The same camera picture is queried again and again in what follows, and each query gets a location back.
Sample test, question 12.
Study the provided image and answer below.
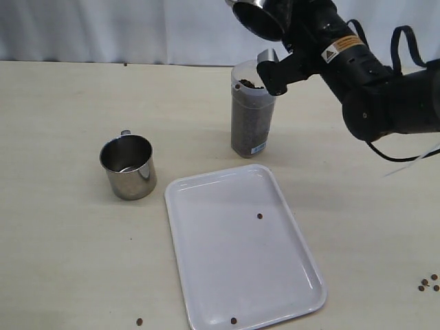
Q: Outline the white right zip tie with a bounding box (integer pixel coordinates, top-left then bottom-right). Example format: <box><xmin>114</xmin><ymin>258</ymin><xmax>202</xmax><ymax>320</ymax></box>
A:
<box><xmin>384</xmin><ymin>143</ymin><xmax>439</xmax><ymax>177</ymax></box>

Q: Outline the steel mug with kibble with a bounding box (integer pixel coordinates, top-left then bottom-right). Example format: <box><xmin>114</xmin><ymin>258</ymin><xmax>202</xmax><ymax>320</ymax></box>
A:
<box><xmin>225</xmin><ymin>0</ymin><xmax>294</xmax><ymax>41</ymax></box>

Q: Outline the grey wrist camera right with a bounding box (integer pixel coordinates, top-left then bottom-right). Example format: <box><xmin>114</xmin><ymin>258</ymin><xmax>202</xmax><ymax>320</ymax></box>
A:
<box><xmin>257</xmin><ymin>48</ymin><xmax>279</xmax><ymax>64</ymax></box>

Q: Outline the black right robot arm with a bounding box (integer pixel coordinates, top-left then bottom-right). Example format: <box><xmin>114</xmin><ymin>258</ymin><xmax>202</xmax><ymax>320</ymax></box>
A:
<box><xmin>240</xmin><ymin>1</ymin><xmax>439</xmax><ymax>143</ymax></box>

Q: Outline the white plastic tray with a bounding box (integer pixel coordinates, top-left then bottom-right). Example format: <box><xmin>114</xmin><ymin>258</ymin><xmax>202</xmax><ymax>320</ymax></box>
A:
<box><xmin>164</xmin><ymin>164</ymin><xmax>328</xmax><ymax>329</ymax></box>

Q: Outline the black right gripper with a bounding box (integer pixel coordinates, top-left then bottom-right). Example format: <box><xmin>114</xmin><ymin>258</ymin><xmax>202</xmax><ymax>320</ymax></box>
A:
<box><xmin>257</xmin><ymin>1</ymin><xmax>364</xmax><ymax>96</ymax></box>

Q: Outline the white curtain backdrop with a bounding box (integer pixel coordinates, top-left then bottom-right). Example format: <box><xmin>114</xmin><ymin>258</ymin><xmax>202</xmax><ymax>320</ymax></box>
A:
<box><xmin>1</xmin><ymin>0</ymin><xmax>439</xmax><ymax>66</ymax></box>

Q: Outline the tall translucent plastic container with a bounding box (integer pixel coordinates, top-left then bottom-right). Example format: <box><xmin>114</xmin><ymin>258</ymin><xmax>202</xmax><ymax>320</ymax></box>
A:
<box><xmin>231</xmin><ymin>60</ymin><xmax>276</xmax><ymax>158</ymax></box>

